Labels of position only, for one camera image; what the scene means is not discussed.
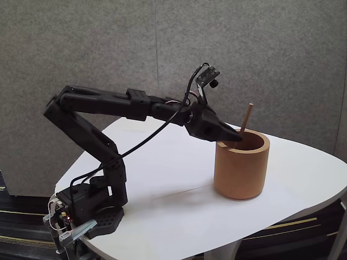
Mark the beige wooden pen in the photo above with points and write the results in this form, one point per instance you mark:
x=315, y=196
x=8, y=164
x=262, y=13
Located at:
x=247, y=116

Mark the motor controller circuit board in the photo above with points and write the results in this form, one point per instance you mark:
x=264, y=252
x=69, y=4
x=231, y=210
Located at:
x=63, y=212

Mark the bare camera circuit board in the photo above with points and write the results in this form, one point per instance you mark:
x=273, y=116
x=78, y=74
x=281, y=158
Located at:
x=208, y=75

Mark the brown cylindrical pen holder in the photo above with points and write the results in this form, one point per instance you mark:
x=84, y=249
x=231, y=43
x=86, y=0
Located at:
x=240, y=173

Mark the grey metal table clamp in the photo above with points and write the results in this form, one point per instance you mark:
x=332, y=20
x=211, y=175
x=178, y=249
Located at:
x=77, y=230

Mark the white table leg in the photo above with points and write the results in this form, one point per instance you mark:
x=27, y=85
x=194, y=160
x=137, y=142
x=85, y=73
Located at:
x=221, y=250
x=339, y=230

